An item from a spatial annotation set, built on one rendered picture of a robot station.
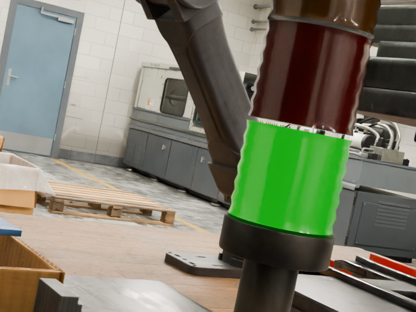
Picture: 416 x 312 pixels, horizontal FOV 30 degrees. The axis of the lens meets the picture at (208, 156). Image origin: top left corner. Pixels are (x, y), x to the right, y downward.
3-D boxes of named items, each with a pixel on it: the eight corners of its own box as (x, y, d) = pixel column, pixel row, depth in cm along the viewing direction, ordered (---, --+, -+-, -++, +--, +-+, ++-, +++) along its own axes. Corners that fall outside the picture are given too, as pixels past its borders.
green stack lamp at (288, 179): (288, 215, 30) (306, 131, 30) (355, 239, 27) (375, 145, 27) (208, 205, 28) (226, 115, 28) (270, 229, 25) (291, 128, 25)
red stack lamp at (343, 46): (306, 127, 30) (324, 43, 30) (376, 140, 27) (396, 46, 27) (226, 111, 28) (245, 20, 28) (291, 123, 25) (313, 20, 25)
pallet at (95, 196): (128, 204, 808) (130, 191, 807) (173, 226, 723) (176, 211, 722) (16, 191, 745) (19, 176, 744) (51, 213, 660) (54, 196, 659)
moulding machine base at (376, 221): (119, 168, 1208) (130, 106, 1203) (176, 176, 1258) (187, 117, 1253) (340, 258, 730) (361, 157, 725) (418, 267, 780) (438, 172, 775)
